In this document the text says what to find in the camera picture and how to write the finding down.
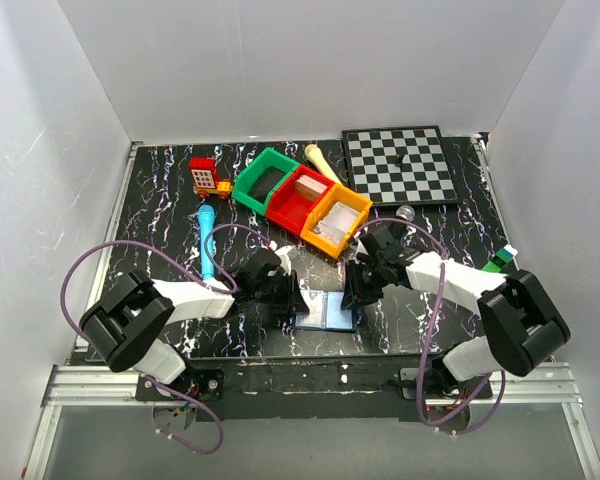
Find navy blue card holder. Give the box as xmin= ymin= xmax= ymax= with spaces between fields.
xmin=313 ymin=291 xmax=358 ymax=333

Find white VIP credit card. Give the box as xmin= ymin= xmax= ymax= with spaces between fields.
xmin=295 ymin=290 xmax=328 ymax=330

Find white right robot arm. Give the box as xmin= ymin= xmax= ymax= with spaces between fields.
xmin=341 ymin=226 xmax=571 ymax=395

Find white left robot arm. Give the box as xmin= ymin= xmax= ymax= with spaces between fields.
xmin=79 ymin=248 xmax=310 ymax=386

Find white cards stack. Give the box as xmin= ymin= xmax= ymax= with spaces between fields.
xmin=312 ymin=202 xmax=359 ymax=245

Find black silver microphone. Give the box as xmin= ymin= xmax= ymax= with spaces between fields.
xmin=391 ymin=205 xmax=415 ymax=238

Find yellow plastic bin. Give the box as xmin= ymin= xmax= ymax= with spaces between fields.
xmin=300 ymin=184 xmax=373 ymax=259

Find blue toy microphone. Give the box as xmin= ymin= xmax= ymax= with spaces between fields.
xmin=197 ymin=205 xmax=215 ymax=281

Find red plastic bin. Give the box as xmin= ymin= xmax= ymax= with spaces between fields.
xmin=265 ymin=165 xmax=334 ymax=237

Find black white chessboard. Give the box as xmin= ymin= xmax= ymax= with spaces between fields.
xmin=342 ymin=125 xmax=459 ymax=207

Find green plastic bin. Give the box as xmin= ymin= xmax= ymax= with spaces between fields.
xmin=232 ymin=147 xmax=300 ymax=216

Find green lego brick stack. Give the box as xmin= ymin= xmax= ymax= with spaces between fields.
xmin=481 ymin=244 xmax=518 ymax=273

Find cream toy microphone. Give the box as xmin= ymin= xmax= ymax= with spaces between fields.
xmin=304 ymin=144 xmax=341 ymax=184

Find red yellow toy train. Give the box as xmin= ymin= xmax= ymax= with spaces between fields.
xmin=188 ymin=157 xmax=233 ymax=200

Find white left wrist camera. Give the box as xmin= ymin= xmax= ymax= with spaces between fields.
xmin=275 ymin=245 xmax=298 ymax=275

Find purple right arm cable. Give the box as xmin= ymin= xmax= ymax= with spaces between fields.
xmin=352 ymin=217 xmax=506 ymax=435

